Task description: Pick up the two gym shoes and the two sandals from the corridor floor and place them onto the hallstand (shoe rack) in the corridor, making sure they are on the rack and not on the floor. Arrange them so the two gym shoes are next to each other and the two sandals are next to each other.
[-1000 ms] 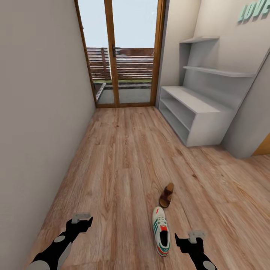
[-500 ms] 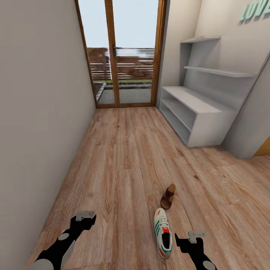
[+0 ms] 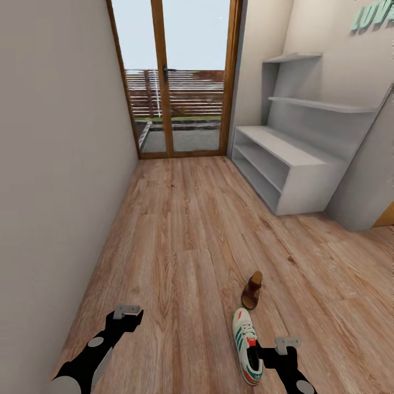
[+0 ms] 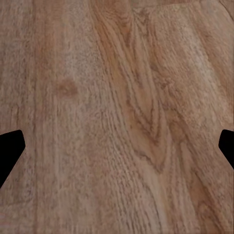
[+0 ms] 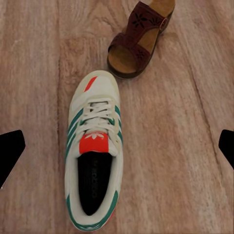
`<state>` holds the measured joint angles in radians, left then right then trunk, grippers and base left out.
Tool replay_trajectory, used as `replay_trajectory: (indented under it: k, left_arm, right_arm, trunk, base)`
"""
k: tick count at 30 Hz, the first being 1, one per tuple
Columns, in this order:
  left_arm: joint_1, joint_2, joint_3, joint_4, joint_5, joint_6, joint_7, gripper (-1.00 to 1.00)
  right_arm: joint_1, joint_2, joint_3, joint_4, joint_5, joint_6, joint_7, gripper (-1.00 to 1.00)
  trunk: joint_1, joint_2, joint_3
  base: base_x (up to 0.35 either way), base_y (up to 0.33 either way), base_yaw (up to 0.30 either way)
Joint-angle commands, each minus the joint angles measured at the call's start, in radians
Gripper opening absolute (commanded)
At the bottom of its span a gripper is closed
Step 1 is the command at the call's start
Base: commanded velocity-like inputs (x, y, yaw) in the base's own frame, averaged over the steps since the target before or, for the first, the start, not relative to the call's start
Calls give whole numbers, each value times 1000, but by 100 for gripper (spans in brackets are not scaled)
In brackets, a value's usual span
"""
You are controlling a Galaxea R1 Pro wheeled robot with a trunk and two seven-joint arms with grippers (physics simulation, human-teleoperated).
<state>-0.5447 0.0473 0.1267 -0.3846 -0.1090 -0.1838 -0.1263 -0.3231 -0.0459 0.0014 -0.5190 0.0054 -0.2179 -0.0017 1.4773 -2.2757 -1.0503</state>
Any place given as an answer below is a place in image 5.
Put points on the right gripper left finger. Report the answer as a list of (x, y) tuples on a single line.
[(12, 145)]

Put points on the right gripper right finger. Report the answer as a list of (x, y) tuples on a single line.
[(226, 145)]

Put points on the gym shoe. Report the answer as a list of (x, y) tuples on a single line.
[(94, 155)]

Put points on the sandal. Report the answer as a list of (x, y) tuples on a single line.
[(131, 50)]

